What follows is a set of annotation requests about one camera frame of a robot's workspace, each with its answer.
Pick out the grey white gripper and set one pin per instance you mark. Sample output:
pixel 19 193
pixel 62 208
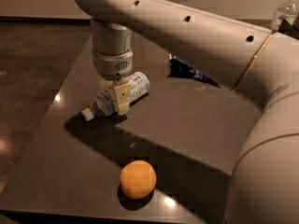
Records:
pixel 111 64

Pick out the blue label plastic water bottle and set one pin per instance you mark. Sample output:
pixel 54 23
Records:
pixel 102 106

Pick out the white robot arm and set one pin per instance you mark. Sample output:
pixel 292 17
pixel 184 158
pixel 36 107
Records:
pixel 260 65

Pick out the clear bottle in background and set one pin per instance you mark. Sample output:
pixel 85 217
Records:
pixel 286 11

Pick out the crumpled blue white chip bag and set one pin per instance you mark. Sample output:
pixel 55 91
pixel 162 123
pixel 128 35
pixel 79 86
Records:
pixel 180 69

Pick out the orange fruit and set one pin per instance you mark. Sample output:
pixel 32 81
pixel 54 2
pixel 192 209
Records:
pixel 137 179

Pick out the dark box in background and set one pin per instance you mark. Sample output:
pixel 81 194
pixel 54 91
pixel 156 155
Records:
pixel 290 27

